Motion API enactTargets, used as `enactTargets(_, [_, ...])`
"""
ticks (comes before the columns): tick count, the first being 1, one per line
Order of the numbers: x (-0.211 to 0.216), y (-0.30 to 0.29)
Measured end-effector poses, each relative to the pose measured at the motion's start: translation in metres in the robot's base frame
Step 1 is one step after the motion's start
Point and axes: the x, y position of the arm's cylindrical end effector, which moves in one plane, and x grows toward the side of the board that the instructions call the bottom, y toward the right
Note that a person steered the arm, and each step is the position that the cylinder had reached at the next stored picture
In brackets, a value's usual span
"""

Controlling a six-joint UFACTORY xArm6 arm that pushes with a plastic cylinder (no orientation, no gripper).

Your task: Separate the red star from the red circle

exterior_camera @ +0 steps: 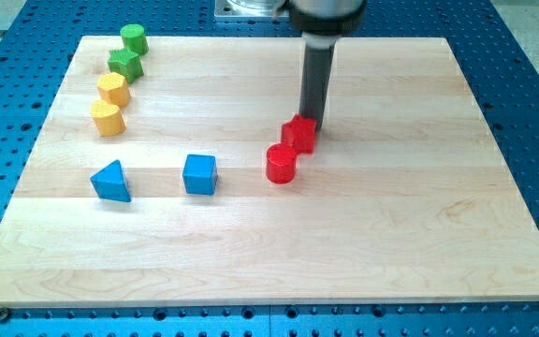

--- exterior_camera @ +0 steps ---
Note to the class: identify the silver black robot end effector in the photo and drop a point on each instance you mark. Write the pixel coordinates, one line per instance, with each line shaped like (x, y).
(326, 17)

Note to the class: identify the yellow heart block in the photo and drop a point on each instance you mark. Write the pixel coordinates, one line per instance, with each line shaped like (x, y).
(108, 118)

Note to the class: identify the yellow hexagon block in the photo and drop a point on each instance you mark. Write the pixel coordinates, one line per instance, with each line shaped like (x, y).
(113, 89)

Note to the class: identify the green star block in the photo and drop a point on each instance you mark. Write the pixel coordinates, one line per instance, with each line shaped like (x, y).
(125, 62)

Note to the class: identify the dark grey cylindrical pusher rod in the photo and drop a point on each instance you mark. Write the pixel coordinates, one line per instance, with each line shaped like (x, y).
(317, 64)

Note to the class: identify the green cylinder block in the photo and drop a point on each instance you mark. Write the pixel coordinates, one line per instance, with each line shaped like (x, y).
(134, 38)

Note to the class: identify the light wooden board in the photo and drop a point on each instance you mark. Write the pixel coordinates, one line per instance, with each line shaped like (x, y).
(405, 198)

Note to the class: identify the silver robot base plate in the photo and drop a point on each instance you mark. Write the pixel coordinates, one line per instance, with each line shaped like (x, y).
(235, 10)

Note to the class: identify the blue perforated metal table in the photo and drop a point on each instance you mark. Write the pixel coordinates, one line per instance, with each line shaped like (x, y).
(39, 45)

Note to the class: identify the red cylinder block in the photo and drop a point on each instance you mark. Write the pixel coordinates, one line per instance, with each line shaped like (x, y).
(281, 163)

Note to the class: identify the red star block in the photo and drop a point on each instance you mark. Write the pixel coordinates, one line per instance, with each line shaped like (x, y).
(299, 133)

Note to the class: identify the blue triangle block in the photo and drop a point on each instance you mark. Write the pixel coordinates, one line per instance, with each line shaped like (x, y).
(109, 183)

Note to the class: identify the blue cube block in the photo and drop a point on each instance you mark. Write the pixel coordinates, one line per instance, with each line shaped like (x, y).
(200, 174)

